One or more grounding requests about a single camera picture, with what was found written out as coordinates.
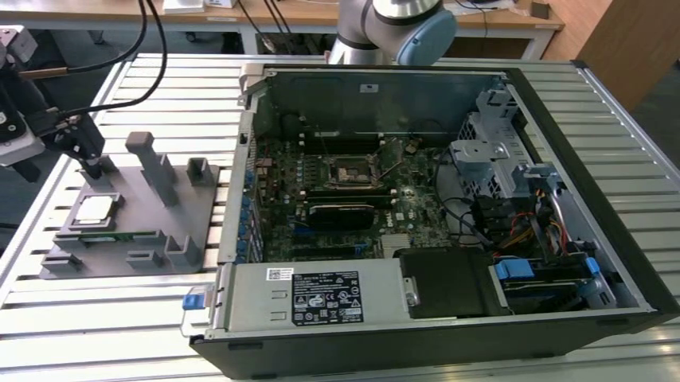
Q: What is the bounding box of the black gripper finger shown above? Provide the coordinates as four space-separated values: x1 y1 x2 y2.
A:
54 113 106 181
9 158 42 183

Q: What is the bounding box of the silver CPU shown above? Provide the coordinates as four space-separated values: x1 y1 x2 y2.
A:
72 193 116 228

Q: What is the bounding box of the metal socket cover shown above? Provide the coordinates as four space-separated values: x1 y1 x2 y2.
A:
369 138 407 179

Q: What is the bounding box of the CPU socket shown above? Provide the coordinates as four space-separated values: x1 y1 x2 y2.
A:
324 154 382 189

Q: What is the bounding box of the grey parts rack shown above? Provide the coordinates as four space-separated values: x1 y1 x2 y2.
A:
38 131 221 281

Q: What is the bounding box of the green RAM stick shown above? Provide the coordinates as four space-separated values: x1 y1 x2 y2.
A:
77 232 156 244

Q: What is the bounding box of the wooden desk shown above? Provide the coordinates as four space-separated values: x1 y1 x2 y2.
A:
0 0 565 49

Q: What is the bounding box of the black RAM slot row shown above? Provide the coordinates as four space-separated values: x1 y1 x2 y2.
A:
297 131 387 155
303 189 398 208

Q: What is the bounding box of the silver power supply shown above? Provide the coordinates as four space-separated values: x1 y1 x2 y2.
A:
204 260 420 334

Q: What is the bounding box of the small black graphics card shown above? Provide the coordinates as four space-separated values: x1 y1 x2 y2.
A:
305 202 376 231

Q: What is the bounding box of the black expansion slot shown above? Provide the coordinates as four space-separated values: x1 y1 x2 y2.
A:
293 246 357 259

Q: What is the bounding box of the small silver heat sink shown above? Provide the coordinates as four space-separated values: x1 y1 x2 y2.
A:
380 234 412 255

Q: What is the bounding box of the green motherboard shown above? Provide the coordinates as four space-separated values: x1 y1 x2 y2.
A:
252 134 471 263

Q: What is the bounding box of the silver drive cage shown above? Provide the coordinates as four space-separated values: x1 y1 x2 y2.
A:
448 89 536 200

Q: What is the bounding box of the black PC case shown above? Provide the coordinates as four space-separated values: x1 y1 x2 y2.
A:
188 59 680 381

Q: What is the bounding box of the black plastic shroud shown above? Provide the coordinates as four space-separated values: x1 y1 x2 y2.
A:
396 246 511 320

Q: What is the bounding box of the blue disk carrier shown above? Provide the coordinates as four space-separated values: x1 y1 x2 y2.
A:
491 257 535 287

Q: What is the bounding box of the blue plastic latch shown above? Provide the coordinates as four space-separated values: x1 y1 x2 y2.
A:
582 256 605 298

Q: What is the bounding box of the wooden cabinet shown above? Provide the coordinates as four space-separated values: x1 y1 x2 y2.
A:
540 0 680 115

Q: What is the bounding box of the black cable copper connector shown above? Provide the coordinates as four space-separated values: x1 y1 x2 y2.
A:
18 0 148 80

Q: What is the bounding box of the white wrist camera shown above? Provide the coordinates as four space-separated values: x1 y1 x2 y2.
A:
0 111 49 168

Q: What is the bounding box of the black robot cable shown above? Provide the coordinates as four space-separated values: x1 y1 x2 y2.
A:
52 0 164 119

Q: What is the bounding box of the grey case latch handle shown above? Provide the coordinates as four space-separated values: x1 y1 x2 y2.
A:
237 63 267 109

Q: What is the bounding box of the black internal cable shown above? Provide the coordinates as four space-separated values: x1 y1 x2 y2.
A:
432 158 492 250

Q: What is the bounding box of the coloured wire bundle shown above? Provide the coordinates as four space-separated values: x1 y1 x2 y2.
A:
507 190 565 250

